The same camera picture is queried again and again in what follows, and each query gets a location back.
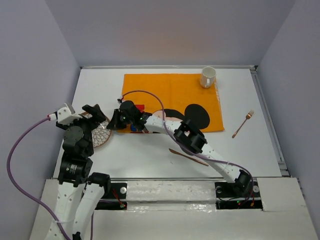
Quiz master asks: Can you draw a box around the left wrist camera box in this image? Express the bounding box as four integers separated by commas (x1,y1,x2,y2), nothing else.
57,103,82,125

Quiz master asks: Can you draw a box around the copper knife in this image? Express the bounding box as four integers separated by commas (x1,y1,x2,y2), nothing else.
168,148,209,167

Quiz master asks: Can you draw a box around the white ceramic mug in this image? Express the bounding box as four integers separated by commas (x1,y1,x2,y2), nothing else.
200,66,217,89

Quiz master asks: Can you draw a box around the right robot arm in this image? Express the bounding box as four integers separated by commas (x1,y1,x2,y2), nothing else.
107,100,253,198

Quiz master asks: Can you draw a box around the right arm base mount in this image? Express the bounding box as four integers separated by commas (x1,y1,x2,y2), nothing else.
214,180,263,210

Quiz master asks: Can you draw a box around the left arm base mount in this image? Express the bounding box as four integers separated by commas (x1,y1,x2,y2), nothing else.
95,181,128,211

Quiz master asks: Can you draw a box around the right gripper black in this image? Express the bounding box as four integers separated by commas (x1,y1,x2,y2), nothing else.
106,108,135,129

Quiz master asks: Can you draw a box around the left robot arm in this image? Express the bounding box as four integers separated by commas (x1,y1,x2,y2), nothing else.
45,103,111,240

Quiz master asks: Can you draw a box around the yellow Mickey Mouse cloth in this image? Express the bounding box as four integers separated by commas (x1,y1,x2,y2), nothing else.
122,73,225,133

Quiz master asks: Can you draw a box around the copper fork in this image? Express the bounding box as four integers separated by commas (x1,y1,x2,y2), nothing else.
231,110,255,139

